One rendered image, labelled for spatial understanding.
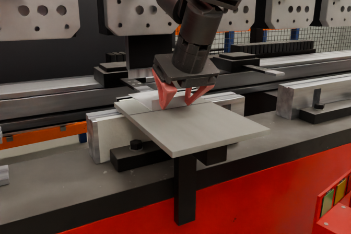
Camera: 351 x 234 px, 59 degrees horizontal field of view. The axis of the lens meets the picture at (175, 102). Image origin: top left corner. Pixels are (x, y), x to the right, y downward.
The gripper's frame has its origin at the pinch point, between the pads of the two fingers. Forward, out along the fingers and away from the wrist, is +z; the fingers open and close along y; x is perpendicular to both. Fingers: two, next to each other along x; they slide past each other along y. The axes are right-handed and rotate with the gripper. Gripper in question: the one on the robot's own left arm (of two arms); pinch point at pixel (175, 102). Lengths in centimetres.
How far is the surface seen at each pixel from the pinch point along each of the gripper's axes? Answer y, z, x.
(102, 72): 5.3, 13.5, -27.5
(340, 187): -31.4, 9.4, 23.0
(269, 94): -57, 25, -21
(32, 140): 17, 145, -122
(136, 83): -0.5, 10.7, -18.5
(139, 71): 2.5, 1.7, -12.4
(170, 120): 3.9, -1.1, 5.2
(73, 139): -20, 197, -159
